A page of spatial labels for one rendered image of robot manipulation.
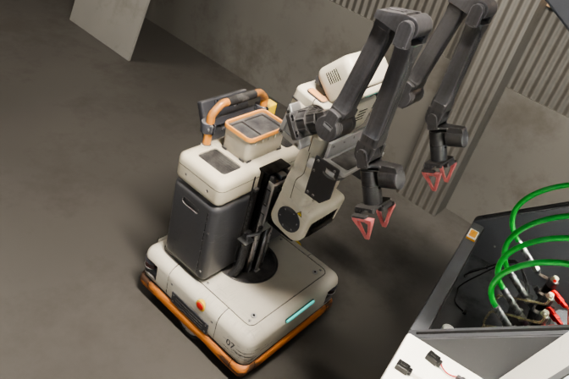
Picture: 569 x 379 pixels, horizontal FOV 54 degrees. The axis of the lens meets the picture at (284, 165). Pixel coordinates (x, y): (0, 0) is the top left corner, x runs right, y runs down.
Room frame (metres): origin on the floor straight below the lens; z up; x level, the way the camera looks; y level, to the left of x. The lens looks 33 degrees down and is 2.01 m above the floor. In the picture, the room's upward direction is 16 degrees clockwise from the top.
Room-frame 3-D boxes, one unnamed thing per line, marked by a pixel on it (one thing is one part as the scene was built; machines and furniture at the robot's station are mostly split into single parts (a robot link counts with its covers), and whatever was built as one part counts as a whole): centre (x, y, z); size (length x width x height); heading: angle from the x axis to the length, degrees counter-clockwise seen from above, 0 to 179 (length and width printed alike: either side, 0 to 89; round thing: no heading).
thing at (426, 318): (1.31, -0.57, 0.87); 0.62 x 0.04 x 0.16; 156
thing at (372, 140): (1.40, -0.22, 1.40); 0.11 x 0.06 x 0.43; 147
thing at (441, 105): (1.76, -0.45, 1.40); 0.11 x 0.06 x 0.43; 147
